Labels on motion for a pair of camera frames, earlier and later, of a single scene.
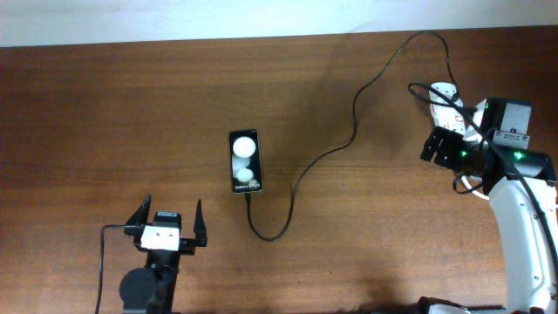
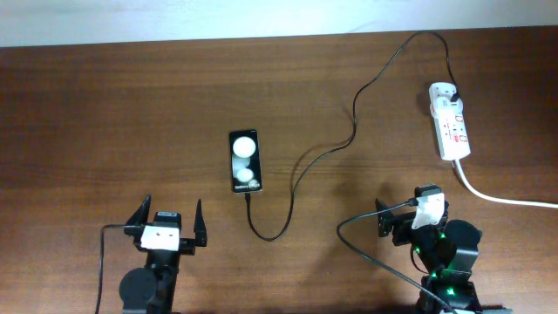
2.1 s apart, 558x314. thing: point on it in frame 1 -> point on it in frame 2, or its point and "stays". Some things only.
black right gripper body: x=455 y=153 -> x=424 y=237
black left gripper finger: x=200 y=227 stays
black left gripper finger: x=135 y=225 stays
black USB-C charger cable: x=364 y=82 stays
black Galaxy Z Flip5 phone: x=246 y=161 stays
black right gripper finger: x=432 y=143 -> x=384 y=220
